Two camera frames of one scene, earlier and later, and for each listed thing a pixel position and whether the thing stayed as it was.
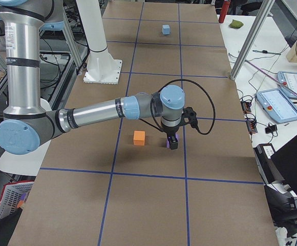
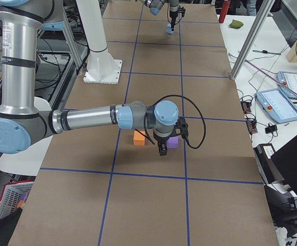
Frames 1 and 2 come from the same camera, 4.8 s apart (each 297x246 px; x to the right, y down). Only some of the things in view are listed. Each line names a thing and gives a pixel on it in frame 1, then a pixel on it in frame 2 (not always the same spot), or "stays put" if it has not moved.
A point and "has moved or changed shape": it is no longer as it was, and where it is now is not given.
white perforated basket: x=12 y=194 stays put
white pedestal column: x=101 y=67 stays put
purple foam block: x=168 y=143 stays put
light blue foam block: x=166 y=29 has moved or changed shape
